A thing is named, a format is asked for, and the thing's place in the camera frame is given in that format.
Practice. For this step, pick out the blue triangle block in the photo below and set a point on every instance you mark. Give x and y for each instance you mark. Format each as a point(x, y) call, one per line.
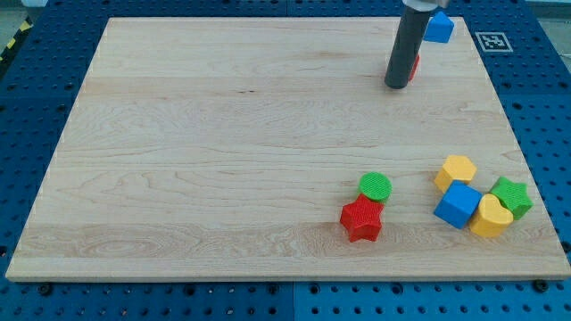
point(439, 28)

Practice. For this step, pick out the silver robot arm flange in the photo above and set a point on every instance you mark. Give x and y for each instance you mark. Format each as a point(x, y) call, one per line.
point(426, 5)

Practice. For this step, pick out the wooden board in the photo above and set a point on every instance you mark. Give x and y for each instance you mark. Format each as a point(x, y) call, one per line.
point(223, 149)

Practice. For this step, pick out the green cylinder block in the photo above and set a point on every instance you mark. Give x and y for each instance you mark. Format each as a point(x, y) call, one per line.
point(376, 186)

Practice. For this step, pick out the red star block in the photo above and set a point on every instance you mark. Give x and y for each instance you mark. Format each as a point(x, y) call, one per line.
point(362, 219)

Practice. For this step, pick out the red block behind rod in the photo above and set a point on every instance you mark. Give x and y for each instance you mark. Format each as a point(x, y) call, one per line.
point(414, 68)

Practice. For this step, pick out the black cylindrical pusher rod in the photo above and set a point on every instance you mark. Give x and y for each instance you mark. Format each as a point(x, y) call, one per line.
point(408, 40)

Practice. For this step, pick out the yellow hexagon block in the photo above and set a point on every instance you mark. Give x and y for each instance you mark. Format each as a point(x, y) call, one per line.
point(455, 167)

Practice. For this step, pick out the blue cube block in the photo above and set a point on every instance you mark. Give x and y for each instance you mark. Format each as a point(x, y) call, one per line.
point(458, 204)

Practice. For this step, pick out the yellow heart block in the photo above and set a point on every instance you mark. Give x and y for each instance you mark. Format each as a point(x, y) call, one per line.
point(491, 219)

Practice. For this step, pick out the green star block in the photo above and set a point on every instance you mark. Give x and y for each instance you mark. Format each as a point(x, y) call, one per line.
point(513, 196)

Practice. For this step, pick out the white fiducial marker tag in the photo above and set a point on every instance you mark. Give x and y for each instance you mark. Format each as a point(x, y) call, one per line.
point(493, 42)

